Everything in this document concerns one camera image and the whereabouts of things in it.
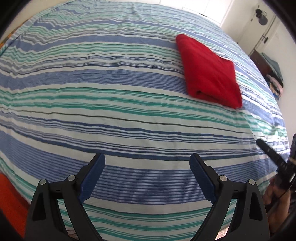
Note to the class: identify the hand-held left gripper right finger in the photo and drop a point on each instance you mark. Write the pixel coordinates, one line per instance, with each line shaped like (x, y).
(202, 176)

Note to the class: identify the dark wooden cabinet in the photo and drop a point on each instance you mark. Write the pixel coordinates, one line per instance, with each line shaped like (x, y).
(260, 60)

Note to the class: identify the person's right hand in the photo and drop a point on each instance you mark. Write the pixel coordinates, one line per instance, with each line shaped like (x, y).
(271, 192)

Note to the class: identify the striped bed sheet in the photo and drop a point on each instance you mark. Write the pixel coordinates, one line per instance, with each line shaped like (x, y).
(129, 104)

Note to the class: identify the red garment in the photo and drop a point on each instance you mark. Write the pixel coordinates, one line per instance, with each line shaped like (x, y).
(208, 71)

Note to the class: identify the orange floral cloth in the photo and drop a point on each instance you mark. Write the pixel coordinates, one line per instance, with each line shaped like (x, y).
(12, 36)

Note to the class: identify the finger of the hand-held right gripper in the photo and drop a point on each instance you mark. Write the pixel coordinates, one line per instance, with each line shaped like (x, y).
(270, 151)

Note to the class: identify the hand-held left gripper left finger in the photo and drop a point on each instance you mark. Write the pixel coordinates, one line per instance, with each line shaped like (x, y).
(93, 176)

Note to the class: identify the stack of folded clothes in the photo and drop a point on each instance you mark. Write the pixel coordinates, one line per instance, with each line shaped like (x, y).
(275, 74)

